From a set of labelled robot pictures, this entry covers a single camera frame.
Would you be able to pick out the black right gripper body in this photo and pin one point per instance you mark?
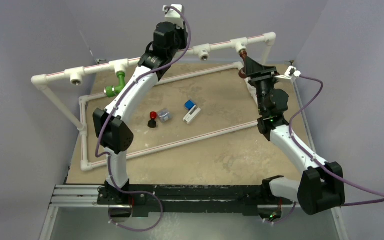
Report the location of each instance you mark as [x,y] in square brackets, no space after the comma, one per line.
[263,82]

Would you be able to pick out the brown copper faucet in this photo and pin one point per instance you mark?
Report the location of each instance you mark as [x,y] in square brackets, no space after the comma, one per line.
[242,72]

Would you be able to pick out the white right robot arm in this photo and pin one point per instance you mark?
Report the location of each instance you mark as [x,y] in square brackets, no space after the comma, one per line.
[317,190]

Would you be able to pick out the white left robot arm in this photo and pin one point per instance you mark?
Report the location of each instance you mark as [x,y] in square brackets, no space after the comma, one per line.
[111,123]

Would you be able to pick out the blue and white faucet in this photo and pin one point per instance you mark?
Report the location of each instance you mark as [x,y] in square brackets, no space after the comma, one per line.
[193,111]

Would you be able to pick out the clear grey faucet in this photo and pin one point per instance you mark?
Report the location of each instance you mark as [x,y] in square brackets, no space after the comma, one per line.
[164,115]

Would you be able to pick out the red and black faucet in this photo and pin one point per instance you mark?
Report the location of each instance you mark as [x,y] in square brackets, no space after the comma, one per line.
[152,122]

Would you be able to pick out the green faucet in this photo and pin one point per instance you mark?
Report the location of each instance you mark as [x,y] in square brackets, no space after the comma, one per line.
[114,90]

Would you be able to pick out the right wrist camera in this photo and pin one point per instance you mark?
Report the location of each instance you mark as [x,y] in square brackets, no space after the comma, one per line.
[290,76]

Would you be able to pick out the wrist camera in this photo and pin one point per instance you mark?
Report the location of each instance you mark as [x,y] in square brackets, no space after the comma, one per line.
[290,76]
[173,16]

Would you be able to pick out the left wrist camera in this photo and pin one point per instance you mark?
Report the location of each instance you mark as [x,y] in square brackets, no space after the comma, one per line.
[173,16]

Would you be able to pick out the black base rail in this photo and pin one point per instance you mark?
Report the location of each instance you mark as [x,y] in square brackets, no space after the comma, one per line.
[248,200]

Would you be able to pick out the aluminium frame rail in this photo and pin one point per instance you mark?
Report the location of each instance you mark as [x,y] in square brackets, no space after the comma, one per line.
[72,196]

